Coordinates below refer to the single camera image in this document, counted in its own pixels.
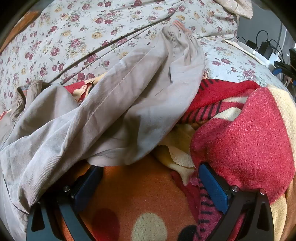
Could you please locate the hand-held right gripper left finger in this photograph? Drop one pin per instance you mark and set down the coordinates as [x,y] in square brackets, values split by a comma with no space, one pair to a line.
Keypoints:
[89,185]

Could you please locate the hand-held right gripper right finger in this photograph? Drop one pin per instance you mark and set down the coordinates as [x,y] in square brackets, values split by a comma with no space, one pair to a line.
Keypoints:
[214,185]

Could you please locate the beige jacket with striped cuffs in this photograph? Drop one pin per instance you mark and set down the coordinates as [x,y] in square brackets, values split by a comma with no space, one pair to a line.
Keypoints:
[115,104]

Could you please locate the red orange printed blanket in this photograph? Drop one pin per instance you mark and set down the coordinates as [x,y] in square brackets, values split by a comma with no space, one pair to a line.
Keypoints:
[138,190]

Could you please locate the white power strip with chargers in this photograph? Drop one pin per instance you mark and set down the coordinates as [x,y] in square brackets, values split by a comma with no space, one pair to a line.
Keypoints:
[256,54]

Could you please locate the black device with blue part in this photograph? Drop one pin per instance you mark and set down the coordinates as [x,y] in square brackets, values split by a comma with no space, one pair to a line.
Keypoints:
[285,67]

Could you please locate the beige paper envelope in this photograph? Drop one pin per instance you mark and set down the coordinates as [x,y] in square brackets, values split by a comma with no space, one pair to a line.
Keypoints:
[238,46]

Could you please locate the black charger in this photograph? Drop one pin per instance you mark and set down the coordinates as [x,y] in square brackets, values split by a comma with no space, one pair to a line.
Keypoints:
[265,48]

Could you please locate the floral bedsheet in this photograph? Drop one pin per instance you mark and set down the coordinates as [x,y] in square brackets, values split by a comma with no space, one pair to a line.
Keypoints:
[69,34]

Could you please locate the beige pillow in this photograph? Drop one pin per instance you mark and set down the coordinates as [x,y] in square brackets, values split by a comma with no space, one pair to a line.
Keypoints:
[238,7]

